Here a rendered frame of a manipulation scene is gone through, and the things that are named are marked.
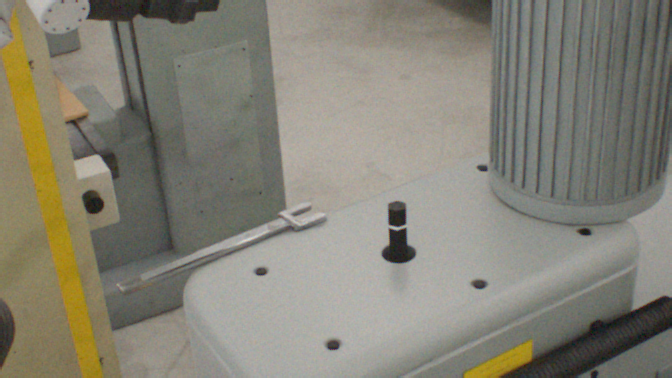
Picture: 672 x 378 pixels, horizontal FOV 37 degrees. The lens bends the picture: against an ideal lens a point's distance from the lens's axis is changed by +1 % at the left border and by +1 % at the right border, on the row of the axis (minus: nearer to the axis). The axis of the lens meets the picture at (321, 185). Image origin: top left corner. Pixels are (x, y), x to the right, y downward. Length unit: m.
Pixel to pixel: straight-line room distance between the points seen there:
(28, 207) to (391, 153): 2.62
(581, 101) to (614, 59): 0.05
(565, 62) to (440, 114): 4.43
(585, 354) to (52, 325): 2.20
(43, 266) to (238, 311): 1.98
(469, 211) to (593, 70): 0.22
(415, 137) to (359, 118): 0.38
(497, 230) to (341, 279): 0.19
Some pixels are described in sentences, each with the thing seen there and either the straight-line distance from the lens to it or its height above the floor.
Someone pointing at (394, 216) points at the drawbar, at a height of 1.94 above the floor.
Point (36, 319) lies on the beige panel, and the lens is 3.05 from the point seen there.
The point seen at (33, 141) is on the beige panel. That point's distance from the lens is 2.77.
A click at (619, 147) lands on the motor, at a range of 1.08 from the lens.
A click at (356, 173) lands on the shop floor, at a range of 4.93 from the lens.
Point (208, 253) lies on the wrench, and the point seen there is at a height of 1.90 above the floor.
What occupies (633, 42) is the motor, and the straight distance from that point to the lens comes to 1.03.
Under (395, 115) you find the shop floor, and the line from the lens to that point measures 5.46.
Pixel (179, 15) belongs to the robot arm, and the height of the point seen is 2.02.
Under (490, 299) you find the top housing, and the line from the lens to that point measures 1.01.
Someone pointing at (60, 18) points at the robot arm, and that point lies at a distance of 1.29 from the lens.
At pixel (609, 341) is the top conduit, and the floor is 1.80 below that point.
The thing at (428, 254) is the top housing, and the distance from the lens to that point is 1.07.
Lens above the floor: 2.51
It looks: 31 degrees down
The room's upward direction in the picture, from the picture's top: 4 degrees counter-clockwise
